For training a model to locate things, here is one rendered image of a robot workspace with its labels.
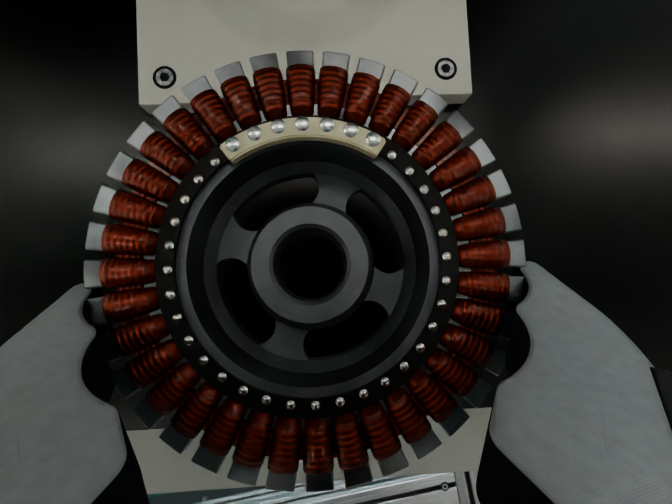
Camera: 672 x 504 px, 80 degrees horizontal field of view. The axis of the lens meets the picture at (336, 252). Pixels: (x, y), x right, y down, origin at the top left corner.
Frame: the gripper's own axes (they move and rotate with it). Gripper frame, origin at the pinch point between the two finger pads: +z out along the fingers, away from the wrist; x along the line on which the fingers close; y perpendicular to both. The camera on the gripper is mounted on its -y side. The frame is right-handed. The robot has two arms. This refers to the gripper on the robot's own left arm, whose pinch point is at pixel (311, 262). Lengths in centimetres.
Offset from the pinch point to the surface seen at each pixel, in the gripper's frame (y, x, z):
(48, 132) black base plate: -2.6, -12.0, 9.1
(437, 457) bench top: 13.2, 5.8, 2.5
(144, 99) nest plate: -3.9, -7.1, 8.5
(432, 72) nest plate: -4.6, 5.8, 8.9
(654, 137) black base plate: -1.4, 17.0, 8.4
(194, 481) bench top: 13.5, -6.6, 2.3
